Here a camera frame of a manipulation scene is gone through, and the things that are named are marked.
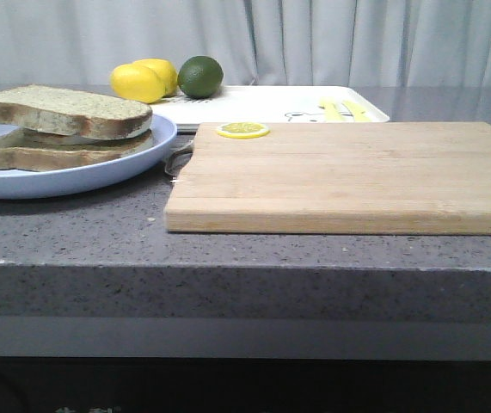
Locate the fried egg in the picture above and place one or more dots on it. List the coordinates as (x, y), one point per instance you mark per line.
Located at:
(70, 140)

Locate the yellow lemon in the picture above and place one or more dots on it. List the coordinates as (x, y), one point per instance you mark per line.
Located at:
(165, 70)
(137, 82)

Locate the white curtain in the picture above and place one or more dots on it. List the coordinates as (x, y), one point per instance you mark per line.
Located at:
(353, 43)

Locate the rear yellow lemon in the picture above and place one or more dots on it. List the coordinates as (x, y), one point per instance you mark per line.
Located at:
(165, 70)

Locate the white rectangular tray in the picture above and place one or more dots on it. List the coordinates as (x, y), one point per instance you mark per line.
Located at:
(264, 104)

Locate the yellow plastic knife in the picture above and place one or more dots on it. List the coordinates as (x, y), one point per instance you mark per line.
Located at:
(358, 112)

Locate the wooden cutting board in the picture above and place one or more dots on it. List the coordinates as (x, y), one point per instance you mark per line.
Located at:
(410, 178)

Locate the lemon slice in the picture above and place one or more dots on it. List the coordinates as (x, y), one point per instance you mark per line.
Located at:
(242, 130)

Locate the yellow plastic fork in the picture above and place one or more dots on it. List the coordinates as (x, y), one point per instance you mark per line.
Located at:
(331, 112)

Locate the light blue round plate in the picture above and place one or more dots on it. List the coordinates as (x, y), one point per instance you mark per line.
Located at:
(22, 184)

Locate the green lime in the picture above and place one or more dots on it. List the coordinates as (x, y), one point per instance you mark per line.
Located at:
(200, 77)

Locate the front yellow lemon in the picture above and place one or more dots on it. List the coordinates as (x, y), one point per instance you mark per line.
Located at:
(137, 82)

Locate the bread slice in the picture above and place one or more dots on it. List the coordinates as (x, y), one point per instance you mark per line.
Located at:
(71, 112)
(25, 149)

